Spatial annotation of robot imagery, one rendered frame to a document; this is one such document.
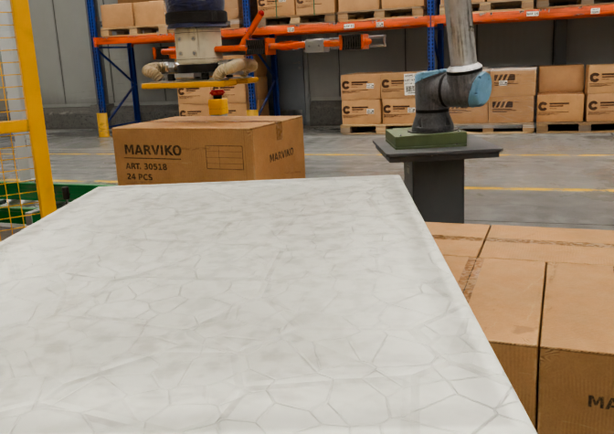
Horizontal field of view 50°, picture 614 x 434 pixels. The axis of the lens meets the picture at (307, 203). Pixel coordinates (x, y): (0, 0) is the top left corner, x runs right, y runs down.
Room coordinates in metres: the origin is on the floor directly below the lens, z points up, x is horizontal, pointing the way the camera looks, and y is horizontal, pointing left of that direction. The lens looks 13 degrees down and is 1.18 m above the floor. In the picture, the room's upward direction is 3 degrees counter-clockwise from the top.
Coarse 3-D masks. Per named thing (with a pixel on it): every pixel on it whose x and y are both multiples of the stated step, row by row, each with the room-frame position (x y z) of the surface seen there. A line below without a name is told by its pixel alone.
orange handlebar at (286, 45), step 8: (328, 40) 2.30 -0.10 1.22; (336, 40) 2.29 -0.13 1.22; (368, 40) 2.26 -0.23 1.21; (168, 48) 2.53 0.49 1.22; (216, 48) 2.45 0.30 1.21; (224, 48) 2.44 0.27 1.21; (232, 48) 2.43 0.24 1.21; (240, 48) 2.42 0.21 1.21; (272, 48) 2.38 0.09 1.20; (280, 48) 2.37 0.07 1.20; (288, 48) 2.35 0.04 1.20; (296, 48) 2.38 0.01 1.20
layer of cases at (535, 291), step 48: (480, 240) 2.11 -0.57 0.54; (528, 240) 2.08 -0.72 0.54; (576, 240) 2.05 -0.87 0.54; (480, 288) 1.67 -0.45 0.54; (528, 288) 1.65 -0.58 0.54; (576, 288) 1.63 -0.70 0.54; (528, 336) 1.35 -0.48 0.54; (576, 336) 1.34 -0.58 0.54; (528, 384) 1.31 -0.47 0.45; (576, 384) 1.28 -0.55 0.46; (576, 432) 1.28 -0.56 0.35
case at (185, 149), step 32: (128, 128) 2.42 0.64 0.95; (160, 128) 2.35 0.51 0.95; (192, 128) 2.30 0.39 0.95; (224, 128) 2.24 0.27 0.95; (256, 128) 2.22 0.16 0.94; (288, 128) 2.44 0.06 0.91; (128, 160) 2.42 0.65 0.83; (160, 160) 2.36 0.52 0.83; (192, 160) 2.30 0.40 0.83; (224, 160) 2.24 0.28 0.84; (256, 160) 2.21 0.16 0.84; (288, 160) 2.42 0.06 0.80
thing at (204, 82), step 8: (168, 80) 2.44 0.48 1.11; (176, 80) 2.42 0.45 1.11; (184, 80) 2.39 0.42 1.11; (192, 80) 2.38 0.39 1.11; (200, 80) 2.37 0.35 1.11; (208, 80) 2.35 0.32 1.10; (216, 80) 2.34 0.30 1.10; (224, 80) 2.33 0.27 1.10; (232, 80) 2.38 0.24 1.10; (144, 88) 2.43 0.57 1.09; (152, 88) 2.42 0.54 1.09; (160, 88) 2.41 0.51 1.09; (168, 88) 2.40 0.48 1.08; (176, 88) 2.39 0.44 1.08
